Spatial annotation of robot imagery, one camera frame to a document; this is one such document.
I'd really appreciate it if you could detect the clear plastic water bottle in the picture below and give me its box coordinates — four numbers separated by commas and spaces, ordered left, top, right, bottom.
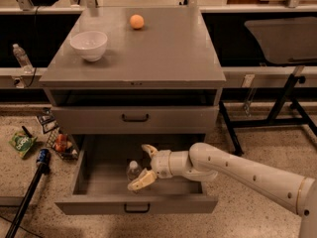
126, 161, 143, 181

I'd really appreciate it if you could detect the black pole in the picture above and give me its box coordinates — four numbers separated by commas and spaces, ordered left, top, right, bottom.
5, 163, 50, 238

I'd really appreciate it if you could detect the blue soda can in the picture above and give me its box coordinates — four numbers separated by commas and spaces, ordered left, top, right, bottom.
36, 149, 51, 167

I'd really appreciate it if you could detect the grey tray table top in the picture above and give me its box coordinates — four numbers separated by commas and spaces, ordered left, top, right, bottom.
245, 17, 317, 64

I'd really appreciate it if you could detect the grey metal drawer cabinet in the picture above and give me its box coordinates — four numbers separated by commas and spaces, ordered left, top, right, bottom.
41, 7, 225, 150

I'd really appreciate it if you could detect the open grey lower drawer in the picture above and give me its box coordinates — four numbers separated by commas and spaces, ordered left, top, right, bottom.
55, 134, 218, 215

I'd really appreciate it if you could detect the orange ball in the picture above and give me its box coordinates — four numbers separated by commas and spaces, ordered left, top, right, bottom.
130, 14, 145, 30

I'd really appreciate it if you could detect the clear bottle on ledge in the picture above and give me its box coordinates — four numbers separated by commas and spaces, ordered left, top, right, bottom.
13, 44, 34, 74

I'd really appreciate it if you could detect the dark snack packet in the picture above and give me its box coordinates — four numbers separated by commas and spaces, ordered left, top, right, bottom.
36, 108, 58, 134

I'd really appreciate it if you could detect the green snack bag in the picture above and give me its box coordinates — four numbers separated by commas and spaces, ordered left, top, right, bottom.
9, 131, 37, 159

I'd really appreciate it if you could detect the black marker pen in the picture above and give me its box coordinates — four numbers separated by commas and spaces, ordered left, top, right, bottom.
22, 126, 33, 138

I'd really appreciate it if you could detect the wire basket with items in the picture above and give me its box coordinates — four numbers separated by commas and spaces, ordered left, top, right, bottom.
46, 129, 78, 160

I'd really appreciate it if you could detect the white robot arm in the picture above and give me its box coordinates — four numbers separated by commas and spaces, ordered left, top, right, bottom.
128, 143, 317, 238

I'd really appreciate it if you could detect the white ceramic bowl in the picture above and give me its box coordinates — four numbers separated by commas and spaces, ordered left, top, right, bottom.
70, 31, 108, 61

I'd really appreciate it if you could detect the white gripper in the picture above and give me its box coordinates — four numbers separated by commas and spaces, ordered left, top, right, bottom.
128, 144, 172, 191

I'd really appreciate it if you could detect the closed grey upper drawer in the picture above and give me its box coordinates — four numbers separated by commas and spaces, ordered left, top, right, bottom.
52, 106, 218, 134

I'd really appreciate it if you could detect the black folding table stand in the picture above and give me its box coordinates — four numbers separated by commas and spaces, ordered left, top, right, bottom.
219, 65, 317, 156

